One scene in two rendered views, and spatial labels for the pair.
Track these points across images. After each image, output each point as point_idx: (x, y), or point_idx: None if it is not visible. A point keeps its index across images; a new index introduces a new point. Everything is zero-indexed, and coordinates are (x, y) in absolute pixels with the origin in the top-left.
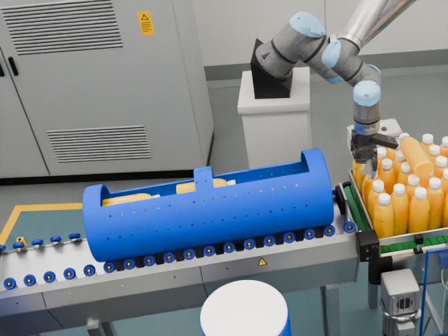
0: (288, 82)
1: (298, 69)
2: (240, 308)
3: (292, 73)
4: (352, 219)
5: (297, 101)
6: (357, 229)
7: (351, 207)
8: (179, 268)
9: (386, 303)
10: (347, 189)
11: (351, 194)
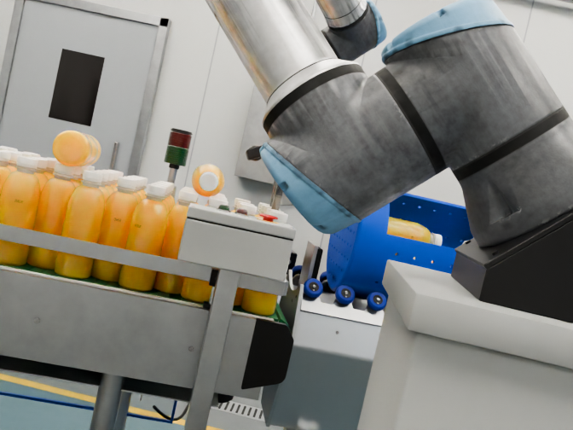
0: (470, 246)
1: (462, 300)
2: None
3: (473, 258)
4: (291, 283)
5: (423, 268)
6: (287, 273)
7: (281, 311)
8: None
9: None
10: (284, 321)
11: (278, 312)
